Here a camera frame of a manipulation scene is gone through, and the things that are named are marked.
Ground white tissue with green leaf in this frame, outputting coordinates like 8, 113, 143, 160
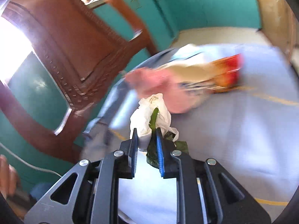
130, 93, 189, 168

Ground pink plastic bag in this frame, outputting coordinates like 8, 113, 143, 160
124, 67, 210, 114

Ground red snack wrapper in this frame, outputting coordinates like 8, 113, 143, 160
210, 54, 243, 93

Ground teal kitchen base cabinets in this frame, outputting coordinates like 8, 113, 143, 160
1, 0, 261, 190

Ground person's left hand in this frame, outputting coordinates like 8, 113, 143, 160
0, 155, 19, 199

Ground white blue paper cup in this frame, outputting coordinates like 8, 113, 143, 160
159, 43, 224, 83

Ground light blue tablecloth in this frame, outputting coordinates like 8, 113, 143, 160
81, 44, 298, 223

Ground carved wooden chair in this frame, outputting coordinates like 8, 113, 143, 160
1, 0, 157, 163

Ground glass sliding door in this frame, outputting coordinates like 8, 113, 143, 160
257, 0, 296, 63

